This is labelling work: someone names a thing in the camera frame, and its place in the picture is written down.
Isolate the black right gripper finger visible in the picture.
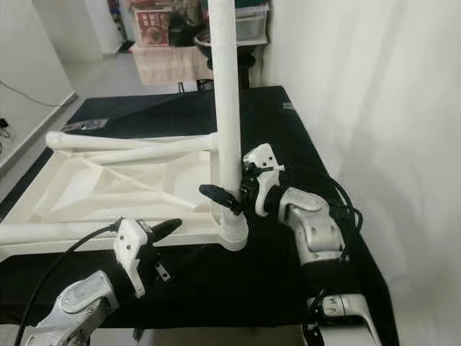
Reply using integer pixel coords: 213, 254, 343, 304
199, 184, 242, 214

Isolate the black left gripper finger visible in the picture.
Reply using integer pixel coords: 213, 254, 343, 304
148, 218, 183, 243

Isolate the white plastic table top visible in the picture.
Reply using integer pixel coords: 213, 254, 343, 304
0, 130, 249, 262

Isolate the black tablecloth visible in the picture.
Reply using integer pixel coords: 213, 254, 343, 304
0, 85, 400, 346

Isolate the beige towel table cover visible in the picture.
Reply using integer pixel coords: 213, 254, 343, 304
131, 45, 210, 87

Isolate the black wok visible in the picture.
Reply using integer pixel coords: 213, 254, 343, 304
194, 29, 260, 69

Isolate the clear plastic storage box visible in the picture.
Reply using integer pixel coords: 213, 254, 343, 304
236, 6, 271, 44

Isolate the black bag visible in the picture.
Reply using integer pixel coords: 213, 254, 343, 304
168, 0, 210, 45

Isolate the red food menu poster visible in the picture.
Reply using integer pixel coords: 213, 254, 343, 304
135, 9, 174, 48

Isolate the green lid container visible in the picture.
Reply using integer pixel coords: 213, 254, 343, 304
234, 0, 271, 9

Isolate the clear storage box orange lid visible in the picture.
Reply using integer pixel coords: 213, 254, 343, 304
130, 0, 177, 48

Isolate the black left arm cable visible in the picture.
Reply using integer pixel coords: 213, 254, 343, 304
13, 220, 122, 346

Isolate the long black wall cable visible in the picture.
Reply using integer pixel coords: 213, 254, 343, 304
0, 79, 76, 110

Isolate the black power adapter with cable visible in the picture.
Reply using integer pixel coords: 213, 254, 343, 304
0, 115, 15, 145

